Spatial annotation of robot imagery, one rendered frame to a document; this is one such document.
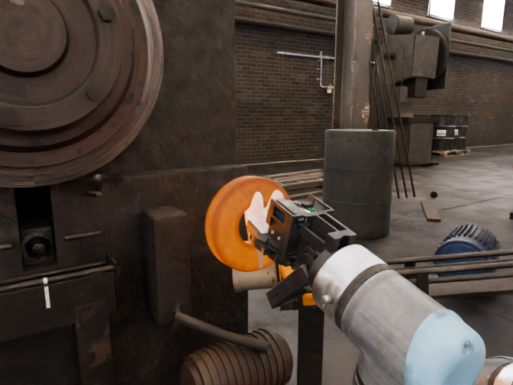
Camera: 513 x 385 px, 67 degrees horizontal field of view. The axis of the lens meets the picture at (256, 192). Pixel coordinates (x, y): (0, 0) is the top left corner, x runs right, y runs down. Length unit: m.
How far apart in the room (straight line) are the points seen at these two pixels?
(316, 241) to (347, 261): 0.06
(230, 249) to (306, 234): 0.16
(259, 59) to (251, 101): 0.86
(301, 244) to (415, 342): 0.19
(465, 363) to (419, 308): 0.06
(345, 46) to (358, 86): 0.55
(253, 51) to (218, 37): 7.16
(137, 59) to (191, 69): 0.25
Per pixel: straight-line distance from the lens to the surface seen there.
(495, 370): 0.54
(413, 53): 8.35
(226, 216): 0.60
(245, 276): 0.81
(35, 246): 0.89
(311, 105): 8.99
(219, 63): 1.02
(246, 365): 0.85
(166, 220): 0.81
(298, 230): 0.51
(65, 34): 0.67
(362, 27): 4.90
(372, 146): 3.19
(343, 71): 5.04
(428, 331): 0.40
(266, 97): 8.25
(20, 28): 0.66
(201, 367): 0.82
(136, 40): 0.77
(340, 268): 0.45
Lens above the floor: 1.00
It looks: 11 degrees down
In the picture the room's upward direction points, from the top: straight up
